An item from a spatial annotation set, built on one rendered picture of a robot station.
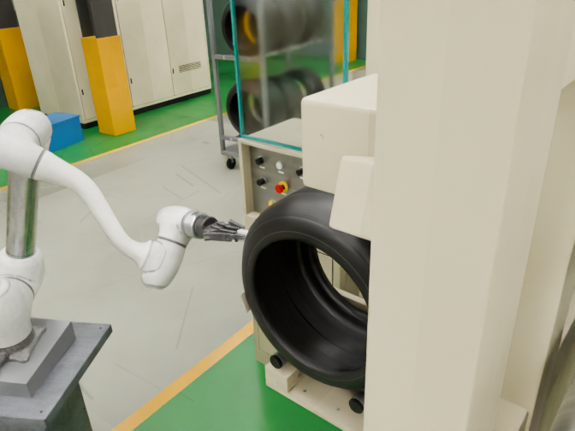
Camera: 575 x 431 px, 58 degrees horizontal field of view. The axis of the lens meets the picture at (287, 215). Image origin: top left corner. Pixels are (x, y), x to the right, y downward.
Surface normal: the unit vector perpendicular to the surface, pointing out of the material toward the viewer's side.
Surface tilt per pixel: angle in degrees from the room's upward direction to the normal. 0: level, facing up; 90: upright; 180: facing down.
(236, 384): 0
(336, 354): 2
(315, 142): 90
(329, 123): 90
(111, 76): 90
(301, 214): 43
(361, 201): 72
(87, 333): 0
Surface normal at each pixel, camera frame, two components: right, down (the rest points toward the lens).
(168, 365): -0.04, -0.90
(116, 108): 0.79, 0.25
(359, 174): -0.61, 0.07
